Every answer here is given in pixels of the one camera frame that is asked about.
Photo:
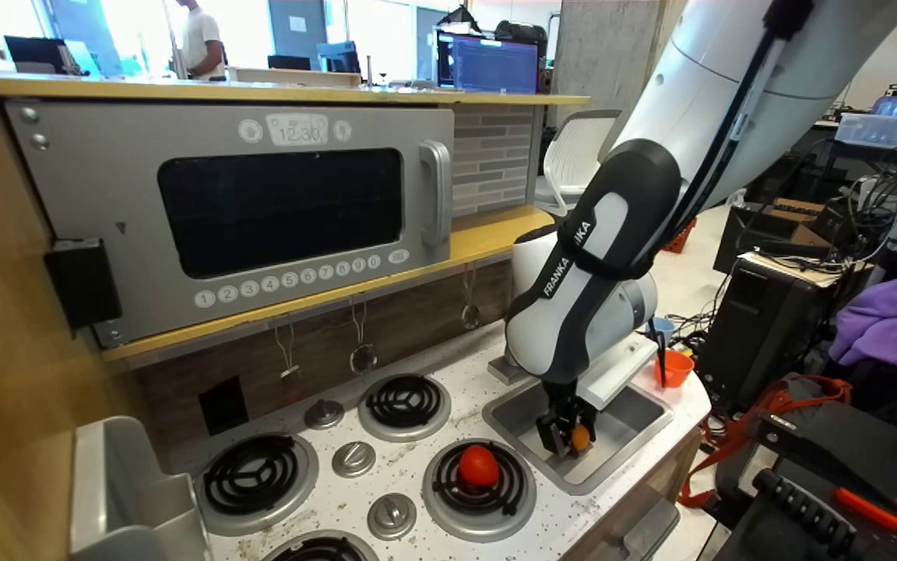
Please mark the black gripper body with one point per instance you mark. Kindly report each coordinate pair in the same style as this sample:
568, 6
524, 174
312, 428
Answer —
564, 402

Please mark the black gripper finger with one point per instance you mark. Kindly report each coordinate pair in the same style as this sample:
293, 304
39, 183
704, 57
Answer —
586, 426
552, 435

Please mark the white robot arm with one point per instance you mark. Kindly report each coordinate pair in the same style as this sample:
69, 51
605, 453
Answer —
733, 87

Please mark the front right stove burner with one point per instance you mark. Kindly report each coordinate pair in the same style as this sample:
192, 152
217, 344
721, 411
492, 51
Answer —
476, 491

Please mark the stove burner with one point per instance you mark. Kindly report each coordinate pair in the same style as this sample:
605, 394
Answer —
476, 491
322, 546
405, 406
255, 484

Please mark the back right stove burner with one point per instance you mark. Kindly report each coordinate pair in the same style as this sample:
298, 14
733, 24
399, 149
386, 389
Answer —
405, 406

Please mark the front left stove burner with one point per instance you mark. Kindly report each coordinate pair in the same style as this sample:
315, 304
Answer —
322, 546

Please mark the back left stove burner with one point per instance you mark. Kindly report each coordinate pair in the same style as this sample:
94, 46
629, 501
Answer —
255, 484

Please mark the red ball on burner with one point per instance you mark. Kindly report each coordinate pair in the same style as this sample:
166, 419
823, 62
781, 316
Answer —
476, 468

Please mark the purple cloth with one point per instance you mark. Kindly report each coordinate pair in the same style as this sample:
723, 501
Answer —
868, 325

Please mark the toy microwave oven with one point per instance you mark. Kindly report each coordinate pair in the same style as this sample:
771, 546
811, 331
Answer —
211, 209

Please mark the person in white shirt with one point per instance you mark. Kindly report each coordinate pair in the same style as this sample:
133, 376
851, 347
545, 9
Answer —
199, 51

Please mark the orange clamp handle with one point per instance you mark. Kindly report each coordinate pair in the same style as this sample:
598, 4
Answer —
851, 491

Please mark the black wall-mounted box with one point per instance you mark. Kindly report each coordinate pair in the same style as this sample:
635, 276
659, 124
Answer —
83, 278

